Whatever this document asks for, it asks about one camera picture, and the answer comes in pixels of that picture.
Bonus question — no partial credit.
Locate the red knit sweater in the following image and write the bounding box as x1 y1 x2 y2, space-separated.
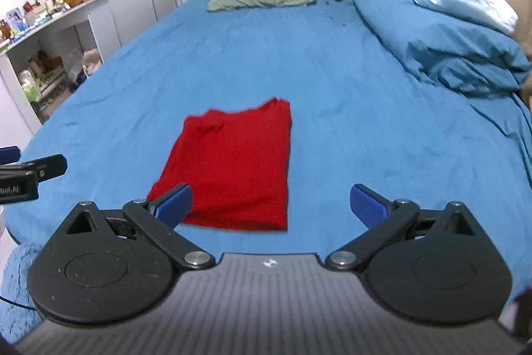
148 98 292 232

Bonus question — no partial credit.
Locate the blue bed sheet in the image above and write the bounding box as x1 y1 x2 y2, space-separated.
4 0 531 294

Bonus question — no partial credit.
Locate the white desk shelf unit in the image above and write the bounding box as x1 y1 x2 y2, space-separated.
1 0 121 134

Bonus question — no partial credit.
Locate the white bag on floor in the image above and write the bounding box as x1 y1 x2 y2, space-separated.
82 49 102 77

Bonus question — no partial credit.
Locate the blue fluffy rug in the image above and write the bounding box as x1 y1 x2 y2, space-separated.
1 243 42 343

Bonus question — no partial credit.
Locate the blue rolled duvet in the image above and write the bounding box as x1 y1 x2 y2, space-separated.
352 0 531 97

